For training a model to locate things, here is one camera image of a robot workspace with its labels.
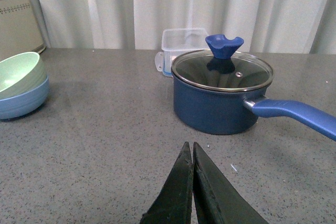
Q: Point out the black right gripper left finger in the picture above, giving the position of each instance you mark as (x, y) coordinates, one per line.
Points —
(174, 202)

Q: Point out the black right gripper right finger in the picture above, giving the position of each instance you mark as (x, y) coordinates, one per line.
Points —
(216, 200)

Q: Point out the blue bowl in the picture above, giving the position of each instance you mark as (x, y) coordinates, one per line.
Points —
(24, 103)

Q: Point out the green bowl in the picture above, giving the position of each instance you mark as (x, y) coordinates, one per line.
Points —
(21, 73)

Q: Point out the dark blue saucepan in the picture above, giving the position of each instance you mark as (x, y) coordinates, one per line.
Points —
(227, 113)

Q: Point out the glass pot lid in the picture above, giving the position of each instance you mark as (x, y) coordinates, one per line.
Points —
(222, 67)

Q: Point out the blue-rimmed container lid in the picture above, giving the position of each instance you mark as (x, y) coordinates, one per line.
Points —
(163, 62)

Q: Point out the clear plastic container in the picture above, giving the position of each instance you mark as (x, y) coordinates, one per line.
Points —
(182, 40)

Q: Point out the white curtain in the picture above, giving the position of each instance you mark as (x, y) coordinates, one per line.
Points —
(284, 26)

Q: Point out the cream toaster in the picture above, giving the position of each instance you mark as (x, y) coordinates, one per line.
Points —
(19, 29)

